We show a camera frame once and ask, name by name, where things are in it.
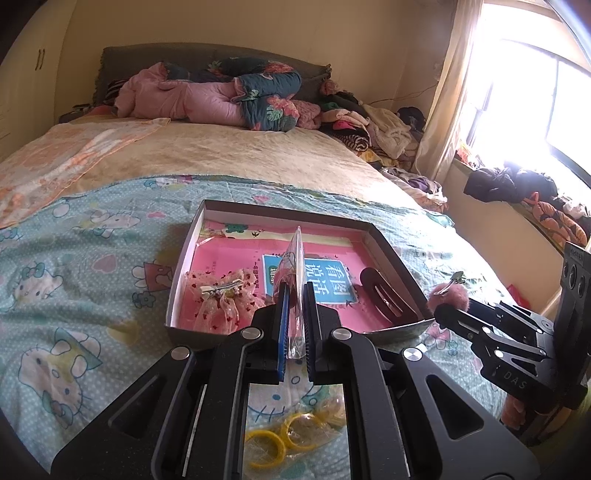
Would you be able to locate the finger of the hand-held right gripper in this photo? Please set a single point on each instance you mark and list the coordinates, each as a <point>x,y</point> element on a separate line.
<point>466,318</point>
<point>503,355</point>

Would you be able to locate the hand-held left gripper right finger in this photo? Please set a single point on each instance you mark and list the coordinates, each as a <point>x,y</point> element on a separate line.
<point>311,341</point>

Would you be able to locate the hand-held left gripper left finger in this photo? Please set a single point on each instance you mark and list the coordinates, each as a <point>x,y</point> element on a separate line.
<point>280,339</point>

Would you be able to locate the pink pompom hair clip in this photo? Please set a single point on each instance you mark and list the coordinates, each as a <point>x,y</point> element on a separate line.
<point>444,295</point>

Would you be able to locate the pink lace bow hair clip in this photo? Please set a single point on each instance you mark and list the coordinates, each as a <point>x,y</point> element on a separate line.
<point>217,300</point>

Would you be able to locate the clear plastic bag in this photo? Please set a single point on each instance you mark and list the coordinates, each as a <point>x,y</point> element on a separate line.
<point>295,258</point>

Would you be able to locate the brown oval hair clip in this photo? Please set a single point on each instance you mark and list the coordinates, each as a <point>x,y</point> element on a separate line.
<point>369,279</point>

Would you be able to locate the bag of yellow hair rings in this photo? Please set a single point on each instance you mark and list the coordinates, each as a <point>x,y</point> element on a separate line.
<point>295,427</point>

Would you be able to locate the grey cardboard box tray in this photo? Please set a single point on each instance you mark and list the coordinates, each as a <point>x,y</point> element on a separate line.
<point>183,263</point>

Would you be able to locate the dark clothes on windowsill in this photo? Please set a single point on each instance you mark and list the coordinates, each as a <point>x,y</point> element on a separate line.
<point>554,221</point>

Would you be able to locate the crumpled purple white cloth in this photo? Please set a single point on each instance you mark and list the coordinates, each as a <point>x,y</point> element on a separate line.
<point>420,189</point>

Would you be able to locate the beige bed blanket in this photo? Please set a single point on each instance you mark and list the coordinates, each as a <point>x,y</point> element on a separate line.
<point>254,152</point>

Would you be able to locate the pile of clothes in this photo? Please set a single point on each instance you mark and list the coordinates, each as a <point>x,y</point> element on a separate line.
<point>378,124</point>

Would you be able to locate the cream curtain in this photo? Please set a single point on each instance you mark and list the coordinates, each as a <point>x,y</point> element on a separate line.
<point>450,92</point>

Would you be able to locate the pink fleece garment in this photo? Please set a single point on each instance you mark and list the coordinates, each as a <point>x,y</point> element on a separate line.
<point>308,113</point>

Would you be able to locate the window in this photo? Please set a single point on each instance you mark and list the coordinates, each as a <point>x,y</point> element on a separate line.
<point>531,92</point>

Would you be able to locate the blue floral quilt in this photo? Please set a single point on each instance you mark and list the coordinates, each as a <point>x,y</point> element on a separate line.
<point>268,92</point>

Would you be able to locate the pink quilt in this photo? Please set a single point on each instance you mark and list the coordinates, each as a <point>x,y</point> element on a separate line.
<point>194,99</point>

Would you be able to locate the orange floral cloth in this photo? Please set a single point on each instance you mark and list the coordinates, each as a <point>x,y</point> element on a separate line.
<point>55,161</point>

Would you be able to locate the black white striped garment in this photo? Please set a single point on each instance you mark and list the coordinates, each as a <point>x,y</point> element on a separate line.
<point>113,92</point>

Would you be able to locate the cream wardrobe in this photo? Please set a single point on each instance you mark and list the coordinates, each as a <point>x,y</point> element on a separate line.
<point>32,69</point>

